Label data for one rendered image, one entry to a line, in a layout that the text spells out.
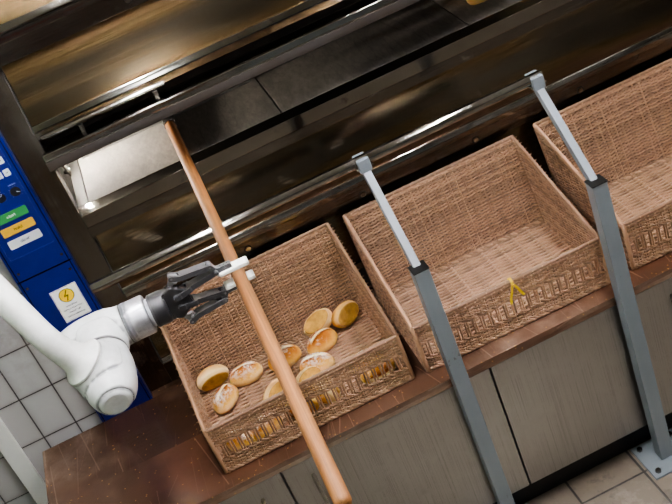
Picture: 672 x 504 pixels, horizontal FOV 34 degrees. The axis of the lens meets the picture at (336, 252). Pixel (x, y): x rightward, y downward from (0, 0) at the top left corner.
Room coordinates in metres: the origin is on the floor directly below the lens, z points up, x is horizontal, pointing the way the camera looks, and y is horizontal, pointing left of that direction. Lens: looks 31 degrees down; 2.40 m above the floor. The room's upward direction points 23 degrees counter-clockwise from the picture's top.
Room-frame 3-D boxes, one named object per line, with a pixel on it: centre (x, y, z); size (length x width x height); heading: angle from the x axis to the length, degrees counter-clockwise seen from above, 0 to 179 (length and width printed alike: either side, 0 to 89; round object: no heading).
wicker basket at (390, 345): (2.46, 0.23, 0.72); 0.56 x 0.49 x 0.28; 97
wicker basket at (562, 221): (2.52, -0.35, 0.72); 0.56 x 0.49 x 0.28; 95
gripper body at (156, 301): (2.06, 0.37, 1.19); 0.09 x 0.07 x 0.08; 95
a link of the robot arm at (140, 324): (2.06, 0.45, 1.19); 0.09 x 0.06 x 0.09; 5
